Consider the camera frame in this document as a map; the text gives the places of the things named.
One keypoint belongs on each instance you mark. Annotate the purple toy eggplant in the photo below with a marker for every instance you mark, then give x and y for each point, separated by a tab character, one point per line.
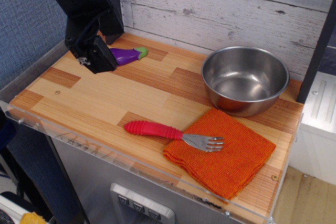
126	56

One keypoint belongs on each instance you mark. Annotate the white side cabinet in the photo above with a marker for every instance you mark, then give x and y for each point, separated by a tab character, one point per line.
313	150

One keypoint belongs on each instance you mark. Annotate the orange knitted cloth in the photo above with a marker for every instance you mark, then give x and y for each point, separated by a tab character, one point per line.
227	172

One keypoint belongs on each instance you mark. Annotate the silver control panel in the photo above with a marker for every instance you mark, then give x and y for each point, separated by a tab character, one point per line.
132	207

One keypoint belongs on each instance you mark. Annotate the stainless steel bowl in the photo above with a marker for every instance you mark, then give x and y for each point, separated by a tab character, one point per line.
244	81

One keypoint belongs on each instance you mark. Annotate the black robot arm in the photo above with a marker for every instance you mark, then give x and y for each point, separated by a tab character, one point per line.
79	7

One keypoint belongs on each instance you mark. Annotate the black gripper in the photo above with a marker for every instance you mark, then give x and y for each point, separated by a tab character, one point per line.
95	54

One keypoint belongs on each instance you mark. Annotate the red handled metal fork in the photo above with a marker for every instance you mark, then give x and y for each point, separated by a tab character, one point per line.
199	142

